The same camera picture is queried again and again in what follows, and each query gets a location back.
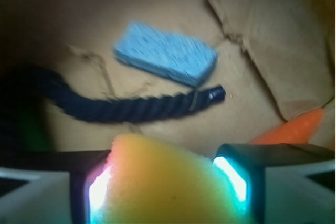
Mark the brown paper bag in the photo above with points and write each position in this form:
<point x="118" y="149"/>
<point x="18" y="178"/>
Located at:
<point x="276" y="60"/>

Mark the yellow sponge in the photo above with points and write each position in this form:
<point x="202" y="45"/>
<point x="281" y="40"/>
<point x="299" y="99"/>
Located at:
<point x="153" y="181"/>

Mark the orange toy carrot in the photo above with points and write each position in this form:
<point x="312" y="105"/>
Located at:
<point x="296" y="131"/>

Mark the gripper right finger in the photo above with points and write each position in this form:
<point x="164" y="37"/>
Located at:
<point x="281" y="183"/>

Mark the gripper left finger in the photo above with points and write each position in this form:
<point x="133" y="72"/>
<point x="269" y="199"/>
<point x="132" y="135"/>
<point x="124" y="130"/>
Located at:
<point x="53" y="187"/>

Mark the blue sponge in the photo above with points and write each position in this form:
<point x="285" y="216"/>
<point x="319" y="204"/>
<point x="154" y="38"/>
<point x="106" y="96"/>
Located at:
<point x="184" y="59"/>

